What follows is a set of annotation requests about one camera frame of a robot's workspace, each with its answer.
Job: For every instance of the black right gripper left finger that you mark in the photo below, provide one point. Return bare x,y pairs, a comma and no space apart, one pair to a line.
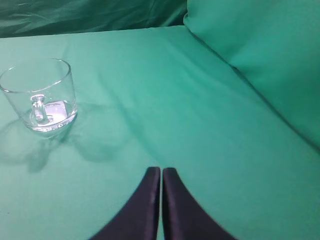
138,219

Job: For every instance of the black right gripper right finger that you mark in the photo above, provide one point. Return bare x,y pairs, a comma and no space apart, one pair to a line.
182,217

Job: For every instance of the transparent glass cup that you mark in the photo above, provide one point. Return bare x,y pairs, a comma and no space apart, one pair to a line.
42,94

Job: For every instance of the green table cloth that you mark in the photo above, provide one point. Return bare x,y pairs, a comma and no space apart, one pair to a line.
153,97

